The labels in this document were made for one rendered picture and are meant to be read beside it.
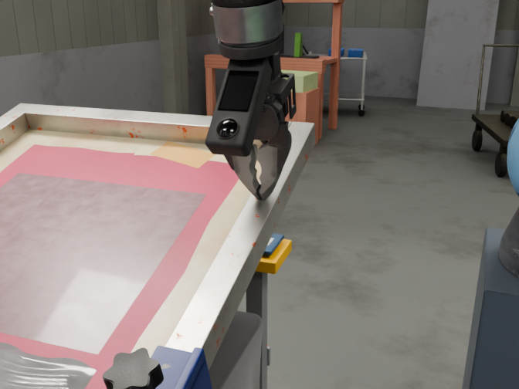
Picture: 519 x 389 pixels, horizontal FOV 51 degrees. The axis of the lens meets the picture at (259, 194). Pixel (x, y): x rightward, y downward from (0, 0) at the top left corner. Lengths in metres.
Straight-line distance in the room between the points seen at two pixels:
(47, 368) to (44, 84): 4.34
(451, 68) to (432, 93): 0.44
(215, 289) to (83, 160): 0.45
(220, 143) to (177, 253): 0.19
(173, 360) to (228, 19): 0.34
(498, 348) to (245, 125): 0.35
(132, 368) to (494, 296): 0.36
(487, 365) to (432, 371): 1.91
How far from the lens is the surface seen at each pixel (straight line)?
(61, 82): 5.04
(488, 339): 0.63
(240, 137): 0.57
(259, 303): 1.28
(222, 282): 0.61
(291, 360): 2.51
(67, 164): 0.97
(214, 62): 6.75
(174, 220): 0.77
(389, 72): 9.50
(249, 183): 0.70
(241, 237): 0.66
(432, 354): 2.65
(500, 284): 0.62
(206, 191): 0.82
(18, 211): 0.89
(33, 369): 0.64
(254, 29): 0.60
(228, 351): 0.91
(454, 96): 8.77
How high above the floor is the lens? 1.47
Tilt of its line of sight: 19 degrees down
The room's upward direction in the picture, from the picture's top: straight up
